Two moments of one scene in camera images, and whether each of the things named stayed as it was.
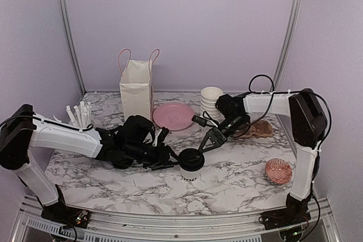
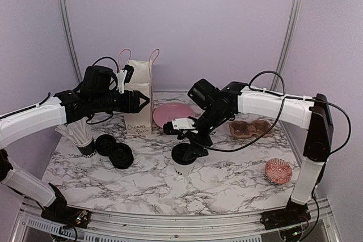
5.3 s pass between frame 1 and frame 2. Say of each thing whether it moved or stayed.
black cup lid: moved
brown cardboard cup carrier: stayed
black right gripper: moved
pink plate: stayed
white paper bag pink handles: stayed
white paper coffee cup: moved
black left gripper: moved
